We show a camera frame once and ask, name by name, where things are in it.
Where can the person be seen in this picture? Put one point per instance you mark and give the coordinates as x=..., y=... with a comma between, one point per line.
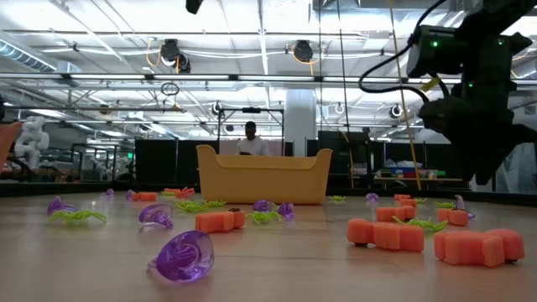
x=251, y=144

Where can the grey plastic sheet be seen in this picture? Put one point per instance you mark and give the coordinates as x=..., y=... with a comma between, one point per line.
x=522, y=168

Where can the yellow plastic bin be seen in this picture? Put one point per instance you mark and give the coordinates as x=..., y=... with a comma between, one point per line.
x=264, y=176

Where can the white humanoid robot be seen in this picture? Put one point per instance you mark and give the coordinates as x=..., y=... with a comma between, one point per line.
x=31, y=140

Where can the white column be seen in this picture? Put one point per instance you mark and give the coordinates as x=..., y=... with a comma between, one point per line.
x=300, y=121

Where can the black partition panel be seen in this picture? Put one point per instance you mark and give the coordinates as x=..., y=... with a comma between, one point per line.
x=165, y=161

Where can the green plastic spider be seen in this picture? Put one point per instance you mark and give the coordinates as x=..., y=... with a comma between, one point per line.
x=168, y=194
x=75, y=216
x=215, y=203
x=264, y=217
x=189, y=206
x=420, y=200
x=444, y=204
x=421, y=224
x=337, y=198

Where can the black framed enclosure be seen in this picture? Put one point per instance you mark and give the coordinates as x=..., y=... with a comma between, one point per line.
x=102, y=163

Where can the wooden table with supplies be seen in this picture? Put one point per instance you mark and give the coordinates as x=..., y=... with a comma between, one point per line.
x=419, y=179

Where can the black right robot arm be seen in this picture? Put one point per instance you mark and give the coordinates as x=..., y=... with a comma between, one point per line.
x=482, y=50

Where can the black stand frame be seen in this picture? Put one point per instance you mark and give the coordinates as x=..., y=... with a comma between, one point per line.
x=251, y=110

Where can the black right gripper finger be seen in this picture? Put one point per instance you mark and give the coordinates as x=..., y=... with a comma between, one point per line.
x=488, y=161

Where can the small black ceiling reel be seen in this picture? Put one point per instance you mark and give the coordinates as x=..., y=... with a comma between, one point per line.
x=217, y=108
x=395, y=110

